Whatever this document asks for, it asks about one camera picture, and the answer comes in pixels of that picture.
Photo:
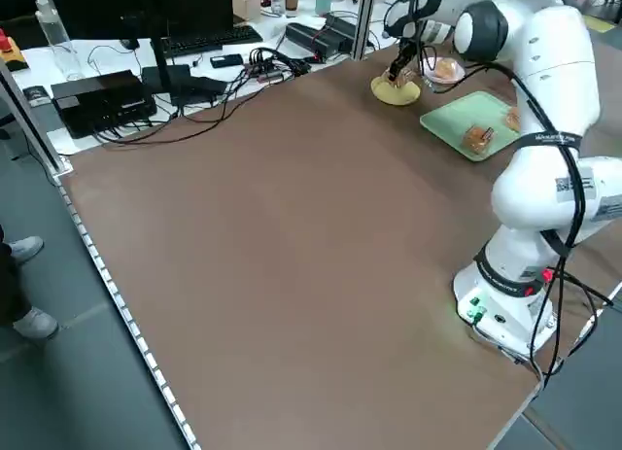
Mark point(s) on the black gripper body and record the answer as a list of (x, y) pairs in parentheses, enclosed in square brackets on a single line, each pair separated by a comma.
[(407, 52)]

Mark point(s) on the green rectangular tray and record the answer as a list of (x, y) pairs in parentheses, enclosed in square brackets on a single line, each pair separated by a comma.
[(457, 117)]

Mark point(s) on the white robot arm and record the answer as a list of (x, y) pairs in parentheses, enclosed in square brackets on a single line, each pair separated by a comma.
[(549, 80)]

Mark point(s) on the yellow round plate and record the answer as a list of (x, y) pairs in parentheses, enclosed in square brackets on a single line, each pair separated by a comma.
[(393, 96)]

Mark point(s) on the white round plate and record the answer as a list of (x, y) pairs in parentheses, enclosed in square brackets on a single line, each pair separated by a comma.
[(439, 80)]

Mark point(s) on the black power supply unit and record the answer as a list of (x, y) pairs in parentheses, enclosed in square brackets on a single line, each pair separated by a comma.
[(311, 39), (342, 27)]

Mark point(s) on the clear bottle teal cap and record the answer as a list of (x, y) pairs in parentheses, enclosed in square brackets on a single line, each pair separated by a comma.
[(277, 0)]

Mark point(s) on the brown cardboard box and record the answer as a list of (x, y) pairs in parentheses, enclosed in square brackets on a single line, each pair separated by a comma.
[(247, 3)]

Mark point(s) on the black phone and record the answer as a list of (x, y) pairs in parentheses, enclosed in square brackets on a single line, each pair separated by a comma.
[(226, 60)]

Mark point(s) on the black keyboard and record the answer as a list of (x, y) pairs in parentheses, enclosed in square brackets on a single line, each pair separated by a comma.
[(209, 39)]

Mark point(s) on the black power adapter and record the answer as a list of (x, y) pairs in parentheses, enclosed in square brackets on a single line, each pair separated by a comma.
[(204, 88)]

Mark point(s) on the black monitor stand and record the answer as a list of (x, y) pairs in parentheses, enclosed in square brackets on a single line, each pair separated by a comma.
[(162, 71)]

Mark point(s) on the white desk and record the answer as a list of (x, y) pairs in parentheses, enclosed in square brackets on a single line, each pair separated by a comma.
[(116, 58)]

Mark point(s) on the black dock box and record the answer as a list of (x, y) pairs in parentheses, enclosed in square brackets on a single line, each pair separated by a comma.
[(102, 100)]

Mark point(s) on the black computer monitor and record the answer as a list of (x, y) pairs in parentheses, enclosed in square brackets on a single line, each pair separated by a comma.
[(97, 8)]

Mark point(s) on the clear plastic bottle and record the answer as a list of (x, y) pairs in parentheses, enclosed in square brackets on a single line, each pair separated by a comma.
[(58, 37)]

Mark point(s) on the small black device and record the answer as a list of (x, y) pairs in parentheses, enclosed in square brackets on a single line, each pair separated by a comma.
[(36, 95)]

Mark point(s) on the yellow emergency stop box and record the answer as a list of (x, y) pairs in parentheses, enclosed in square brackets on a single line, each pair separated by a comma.
[(10, 51)]

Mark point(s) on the person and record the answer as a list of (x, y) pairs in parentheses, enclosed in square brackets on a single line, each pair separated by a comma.
[(29, 323)]

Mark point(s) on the aluminium frame post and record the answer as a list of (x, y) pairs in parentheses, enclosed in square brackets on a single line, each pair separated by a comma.
[(362, 22)]

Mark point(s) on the silver table edge rail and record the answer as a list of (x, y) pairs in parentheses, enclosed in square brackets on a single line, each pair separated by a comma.
[(121, 314)]

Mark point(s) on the aluminium frame rail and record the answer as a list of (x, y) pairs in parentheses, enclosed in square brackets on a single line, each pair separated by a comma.
[(29, 119)]

